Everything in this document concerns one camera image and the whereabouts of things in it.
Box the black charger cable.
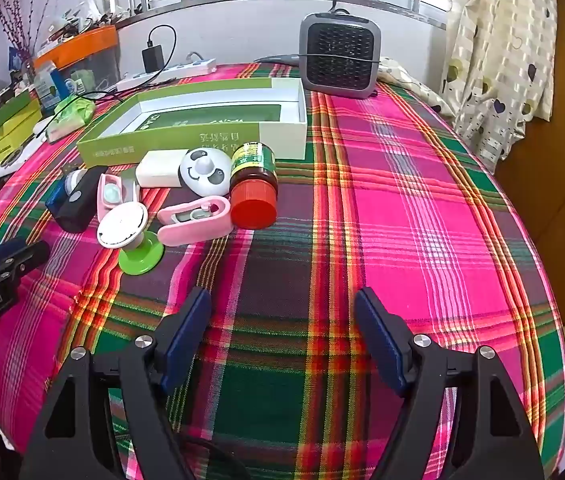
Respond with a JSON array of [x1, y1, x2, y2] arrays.
[[70, 25, 178, 106]]

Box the pink clip with round pad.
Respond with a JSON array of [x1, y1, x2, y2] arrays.
[[96, 174, 139, 223]]

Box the white power strip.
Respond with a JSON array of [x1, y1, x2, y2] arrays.
[[115, 58, 218, 92]]

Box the cream heart-print curtain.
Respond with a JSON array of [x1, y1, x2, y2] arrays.
[[439, 0, 560, 161]]

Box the pile of small sundries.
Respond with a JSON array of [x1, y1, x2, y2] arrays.
[[37, 5, 118, 41]]

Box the white rectangular box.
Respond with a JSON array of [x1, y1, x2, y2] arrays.
[[135, 150, 193, 188]]

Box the black charger adapter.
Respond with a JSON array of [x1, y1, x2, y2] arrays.
[[142, 44, 164, 74]]

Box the green cardboard box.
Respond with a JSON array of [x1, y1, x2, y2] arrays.
[[76, 77, 308, 168]]

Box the grey portable heater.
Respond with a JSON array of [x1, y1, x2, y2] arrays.
[[299, 10, 382, 100]]

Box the green tissue pack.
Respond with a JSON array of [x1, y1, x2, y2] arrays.
[[45, 96, 96, 142]]

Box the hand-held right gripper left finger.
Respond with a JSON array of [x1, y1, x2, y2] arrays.
[[18, 286, 212, 480]]

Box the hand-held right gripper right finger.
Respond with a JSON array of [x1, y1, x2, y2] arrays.
[[353, 287, 545, 480]]

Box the dark green box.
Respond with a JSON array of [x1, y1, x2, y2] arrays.
[[0, 90, 43, 136]]

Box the white panda face gadget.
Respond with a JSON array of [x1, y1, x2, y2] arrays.
[[178, 147, 233, 197]]

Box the pink plaid tablecloth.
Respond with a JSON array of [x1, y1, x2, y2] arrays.
[[0, 62, 565, 480]]

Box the cream patterned cloth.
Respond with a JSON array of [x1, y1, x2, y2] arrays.
[[377, 57, 458, 121]]

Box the white round disc green base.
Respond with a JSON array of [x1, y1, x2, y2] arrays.
[[96, 201, 166, 276]]

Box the blue transparent gadget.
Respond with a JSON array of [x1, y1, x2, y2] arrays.
[[45, 180, 76, 221]]

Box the yellow-green box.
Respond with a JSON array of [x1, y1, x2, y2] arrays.
[[0, 110, 43, 166]]

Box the black gadget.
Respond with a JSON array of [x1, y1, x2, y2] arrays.
[[57, 166, 109, 233]]

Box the clear container with orange lid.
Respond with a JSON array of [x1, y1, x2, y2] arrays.
[[32, 25, 120, 91]]

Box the pink clip with grey window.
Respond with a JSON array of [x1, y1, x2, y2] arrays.
[[157, 195, 233, 247]]

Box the purple flower branches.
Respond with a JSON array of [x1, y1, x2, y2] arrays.
[[0, 0, 68, 68]]

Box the grey floral handle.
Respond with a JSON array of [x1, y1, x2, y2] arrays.
[[252, 55, 303, 67]]

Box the brown bottle with red cap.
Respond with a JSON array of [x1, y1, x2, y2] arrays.
[[229, 142, 279, 228]]

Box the blue carton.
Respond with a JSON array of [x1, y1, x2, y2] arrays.
[[35, 62, 70, 111]]

